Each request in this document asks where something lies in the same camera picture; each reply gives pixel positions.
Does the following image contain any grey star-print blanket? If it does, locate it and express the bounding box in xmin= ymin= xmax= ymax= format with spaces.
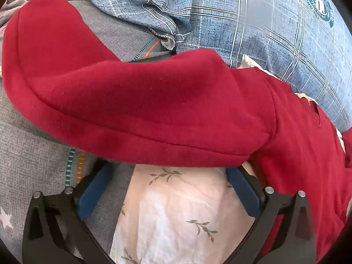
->
xmin=0 ymin=0 xmax=176 ymax=259

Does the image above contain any blue plaid blanket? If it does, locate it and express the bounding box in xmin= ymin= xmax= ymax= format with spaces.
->
xmin=81 ymin=0 xmax=348 ymax=132

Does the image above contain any white leaf-print sheet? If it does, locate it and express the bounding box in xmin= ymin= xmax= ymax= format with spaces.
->
xmin=109 ymin=54 xmax=347 ymax=264

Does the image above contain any red knit garment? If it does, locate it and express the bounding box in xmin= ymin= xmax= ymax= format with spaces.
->
xmin=1 ymin=0 xmax=352 ymax=264

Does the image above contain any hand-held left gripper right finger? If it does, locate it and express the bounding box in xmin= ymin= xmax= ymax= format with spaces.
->
xmin=225 ymin=166 xmax=319 ymax=264

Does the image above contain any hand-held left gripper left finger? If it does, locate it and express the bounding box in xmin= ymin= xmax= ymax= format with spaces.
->
xmin=22 ymin=159 xmax=116 ymax=264

